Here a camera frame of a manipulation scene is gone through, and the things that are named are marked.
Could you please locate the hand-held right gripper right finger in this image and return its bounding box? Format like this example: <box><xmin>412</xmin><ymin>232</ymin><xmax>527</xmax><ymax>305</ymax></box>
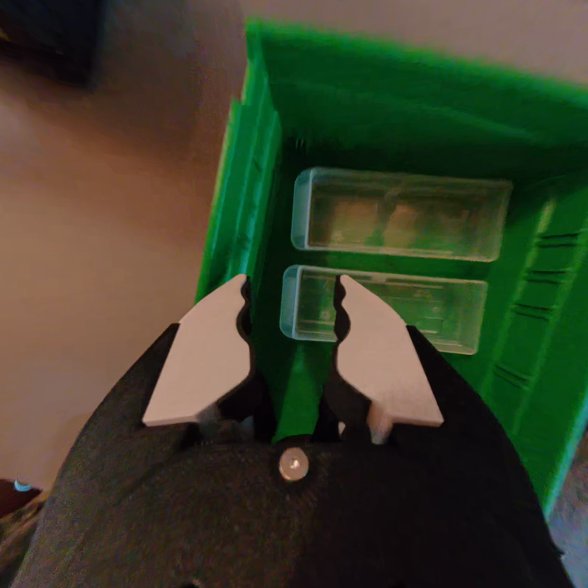
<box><xmin>315</xmin><ymin>274</ymin><xmax>445</xmax><ymax>445</ymax></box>

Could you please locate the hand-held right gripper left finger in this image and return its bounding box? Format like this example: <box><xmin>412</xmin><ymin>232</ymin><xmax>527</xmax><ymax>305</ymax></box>
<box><xmin>141</xmin><ymin>274</ymin><xmax>278</xmax><ymax>444</ymax></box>

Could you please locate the clear plastic drawer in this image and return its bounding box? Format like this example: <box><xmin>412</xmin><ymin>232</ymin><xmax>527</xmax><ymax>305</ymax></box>
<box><xmin>279</xmin><ymin>265</ymin><xmax>488</xmax><ymax>355</ymax></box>
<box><xmin>291</xmin><ymin>166</ymin><xmax>514</xmax><ymax>263</ymax></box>

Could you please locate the green plastic bin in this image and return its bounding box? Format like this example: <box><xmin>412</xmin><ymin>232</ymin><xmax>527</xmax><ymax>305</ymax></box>
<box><xmin>195</xmin><ymin>18</ymin><xmax>588</xmax><ymax>517</ymax></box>

